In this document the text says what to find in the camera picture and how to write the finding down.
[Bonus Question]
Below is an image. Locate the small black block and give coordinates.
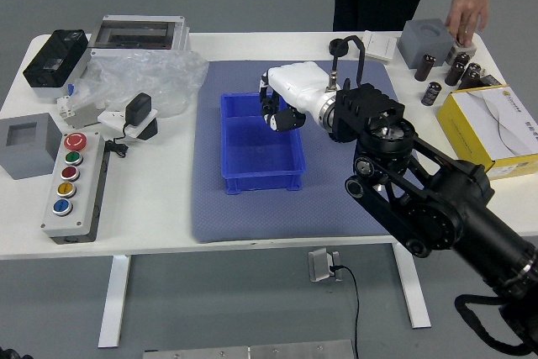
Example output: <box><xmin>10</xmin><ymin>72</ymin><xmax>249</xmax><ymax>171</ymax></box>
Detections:
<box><xmin>478</xmin><ymin>74</ymin><xmax>508</xmax><ymax>90</ymax></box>

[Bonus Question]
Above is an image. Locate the dark cylindrical capacitor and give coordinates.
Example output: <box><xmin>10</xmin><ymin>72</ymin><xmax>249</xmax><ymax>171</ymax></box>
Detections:
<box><xmin>421</xmin><ymin>81</ymin><xmax>442</xmax><ymax>107</ymax></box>

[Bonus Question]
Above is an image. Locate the white table leg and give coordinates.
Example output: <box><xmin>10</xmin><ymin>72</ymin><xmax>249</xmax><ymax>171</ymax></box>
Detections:
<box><xmin>98</xmin><ymin>255</ymin><xmax>132</xmax><ymax>350</ymax></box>
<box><xmin>393</xmin><ymin>245</ymin><xmax>433</xmax><ymax>330</ymax></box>

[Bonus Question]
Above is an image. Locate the white wall switch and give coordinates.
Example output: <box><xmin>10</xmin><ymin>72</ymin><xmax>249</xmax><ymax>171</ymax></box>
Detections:
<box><xmin>361</xmin><ymin>30</ymin><xmax>399</xmax><ymax>61</ymax></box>

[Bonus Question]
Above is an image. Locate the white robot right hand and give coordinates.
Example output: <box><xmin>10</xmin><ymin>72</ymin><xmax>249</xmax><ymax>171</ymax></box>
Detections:
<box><xmin>258</xmin><ymin>62</ymin><xmax>337</xmax><ymax>133</ymax></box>

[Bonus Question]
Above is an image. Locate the black lidded enclosure box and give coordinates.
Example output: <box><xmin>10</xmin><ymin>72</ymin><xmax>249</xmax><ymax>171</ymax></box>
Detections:
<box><xmin>22</xmin><ymin>29</ymin><xmax>92</xmax><ymax>101</ymax></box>

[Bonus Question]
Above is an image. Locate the black adapter cord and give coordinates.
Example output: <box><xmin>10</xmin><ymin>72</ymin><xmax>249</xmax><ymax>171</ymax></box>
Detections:
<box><xmin>103</xmin><ymin>123</ymin><xmax>131</xmax><ymax>159</ymax></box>

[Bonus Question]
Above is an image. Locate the grey cube with round recess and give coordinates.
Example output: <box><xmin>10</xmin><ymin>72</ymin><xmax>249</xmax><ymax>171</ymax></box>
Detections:
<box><xmin>398</xmin><ymin>18</ymin><xmax>457</xmax><ymax>69</ymax></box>

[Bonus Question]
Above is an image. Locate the black power adapter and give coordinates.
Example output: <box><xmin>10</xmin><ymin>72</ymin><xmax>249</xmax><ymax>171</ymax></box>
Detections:
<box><xmin>124</xmin><ymin>92</ymin><xmax>153</xmax><ymax>129</ymax></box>

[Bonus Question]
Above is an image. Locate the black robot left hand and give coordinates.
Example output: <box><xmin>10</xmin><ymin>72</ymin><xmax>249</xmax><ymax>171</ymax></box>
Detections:
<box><xmin>0</xmin><ymin>346</ymin><xmax>33</xmax><ymax>359</ymax></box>

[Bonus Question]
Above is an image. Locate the grey-blue mat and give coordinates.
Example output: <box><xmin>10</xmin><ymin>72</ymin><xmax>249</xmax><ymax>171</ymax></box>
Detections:
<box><xmin>189</xmin><ymin>59</ymin><xmax>421</xmax><ymax>245</ymax></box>

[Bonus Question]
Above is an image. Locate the silver floor socket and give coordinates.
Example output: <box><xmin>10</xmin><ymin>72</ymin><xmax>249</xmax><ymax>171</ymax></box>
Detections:
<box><xmin>308</xmin><ymin>247</ymin><xmax>345</xmax><ymax>283</ymax></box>

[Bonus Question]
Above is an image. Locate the white red-button switch box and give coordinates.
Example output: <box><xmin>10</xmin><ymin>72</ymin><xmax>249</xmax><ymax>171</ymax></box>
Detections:
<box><xmin>447</xmin><ymin>37</ymin><xmax>480</xmax><ymax>57</ymax></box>

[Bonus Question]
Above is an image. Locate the black floor cable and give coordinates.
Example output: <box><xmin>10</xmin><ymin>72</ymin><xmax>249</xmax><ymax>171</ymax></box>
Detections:
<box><xmin>330</xmin><ymin>265</ymin><xmax>361</xmax><ymax>359</ymax></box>

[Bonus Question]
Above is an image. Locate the grey push-button control box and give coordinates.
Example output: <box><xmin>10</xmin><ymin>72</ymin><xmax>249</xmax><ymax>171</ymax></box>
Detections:
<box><xmin>40</xmin><ymin>131</ymin><xmax>111</xmax><ymax>245</ymax></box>

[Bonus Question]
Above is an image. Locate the clear plastic bag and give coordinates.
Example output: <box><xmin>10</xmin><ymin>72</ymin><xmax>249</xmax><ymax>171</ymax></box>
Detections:
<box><xmin>66</xmin><ymin>50</ymin><xmax>210</xmax><ymax>119</ymax></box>

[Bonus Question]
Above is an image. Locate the yellow and white carton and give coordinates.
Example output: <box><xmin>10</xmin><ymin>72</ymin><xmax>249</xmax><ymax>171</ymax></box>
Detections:
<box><xmin>435</xmin><ymin>85</ymin><xmax>538</xmax><ymax>182</ymax></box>

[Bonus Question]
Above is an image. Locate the white power socket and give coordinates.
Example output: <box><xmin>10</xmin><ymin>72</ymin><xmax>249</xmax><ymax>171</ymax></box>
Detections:
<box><xmin>97</xmin><ymin>107</ymin><xmax>160</xmax><ymax>140</ymax></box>

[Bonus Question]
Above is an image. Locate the blue plastic box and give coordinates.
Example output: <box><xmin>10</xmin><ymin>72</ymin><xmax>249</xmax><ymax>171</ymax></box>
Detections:
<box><xmin>220</xmin><ymin>92</ymin><xmax>307</xmax><ymax>196</ymax></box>

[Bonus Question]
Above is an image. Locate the white circuit breaker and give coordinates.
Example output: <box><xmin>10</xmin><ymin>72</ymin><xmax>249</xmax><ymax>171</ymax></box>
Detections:
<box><xmin>56</xmin><ymin>96</ymin><xmax>104</xmax><ymax>129</ymax></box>

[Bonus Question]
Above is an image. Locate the silver metal plate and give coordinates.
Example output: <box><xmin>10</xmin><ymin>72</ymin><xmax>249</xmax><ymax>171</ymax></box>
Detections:
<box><xmin>142</xmin><ymin>339</ymin><xmax>356</xmax><ymax>359</ymax></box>

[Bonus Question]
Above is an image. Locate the black round knob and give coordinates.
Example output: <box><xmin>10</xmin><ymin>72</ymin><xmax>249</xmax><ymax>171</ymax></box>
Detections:
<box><xmin>328</xmin><ymin>38</ymin><xmax>351</xmax><ymax>58</ymax></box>

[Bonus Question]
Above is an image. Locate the grey cube with square hole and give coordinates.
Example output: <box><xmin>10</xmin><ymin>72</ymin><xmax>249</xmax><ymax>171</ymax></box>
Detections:
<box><xmin>0</xmin><ymin>113</ymin><xmax>64</xmax><ymax>182</ymax></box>

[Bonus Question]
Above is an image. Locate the person's left hand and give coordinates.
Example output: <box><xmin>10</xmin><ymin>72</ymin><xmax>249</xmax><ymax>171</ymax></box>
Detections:
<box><xmin>444</xmin><ymin>0</ymin><xmax>491</xmax><ymax>47</ymax></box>

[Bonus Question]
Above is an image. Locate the grey windowed distribution box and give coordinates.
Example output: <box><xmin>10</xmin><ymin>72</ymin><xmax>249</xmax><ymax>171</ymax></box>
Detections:
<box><xmin>87</xmin><ymin>14</ymin><xmax>191</xmax><ymax>60</ymax></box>

